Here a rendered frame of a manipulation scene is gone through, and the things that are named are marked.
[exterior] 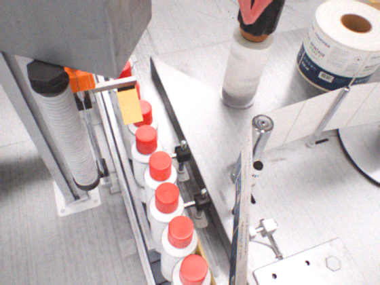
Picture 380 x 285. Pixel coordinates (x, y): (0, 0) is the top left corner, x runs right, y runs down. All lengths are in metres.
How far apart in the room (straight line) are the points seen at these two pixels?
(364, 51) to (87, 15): 0.71
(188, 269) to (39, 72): 0.27
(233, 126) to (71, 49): 0.55
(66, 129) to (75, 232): 0.39
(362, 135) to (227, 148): 0.33
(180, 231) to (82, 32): 0.27
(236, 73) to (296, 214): 0.32
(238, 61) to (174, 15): 0.48
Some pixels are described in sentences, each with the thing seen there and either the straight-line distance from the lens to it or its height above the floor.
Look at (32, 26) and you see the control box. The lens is 0.30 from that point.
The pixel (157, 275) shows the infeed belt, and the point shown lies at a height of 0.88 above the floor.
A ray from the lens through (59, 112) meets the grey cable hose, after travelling 0.34.
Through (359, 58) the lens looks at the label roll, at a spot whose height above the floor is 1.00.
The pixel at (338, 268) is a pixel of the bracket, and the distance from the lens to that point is 0.40.
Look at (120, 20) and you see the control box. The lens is 0.27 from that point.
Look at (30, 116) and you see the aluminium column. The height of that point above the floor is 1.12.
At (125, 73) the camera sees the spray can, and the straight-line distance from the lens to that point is 0.60.
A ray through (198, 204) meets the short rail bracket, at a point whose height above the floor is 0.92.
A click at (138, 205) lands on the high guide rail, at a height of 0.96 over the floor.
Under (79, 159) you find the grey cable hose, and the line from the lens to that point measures 0.41.
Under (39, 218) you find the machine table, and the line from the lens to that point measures 0.76.
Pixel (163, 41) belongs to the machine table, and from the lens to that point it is 1.06.
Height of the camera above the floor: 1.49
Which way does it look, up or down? 55 degrees down
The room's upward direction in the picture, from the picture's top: 7 degrees clockwise
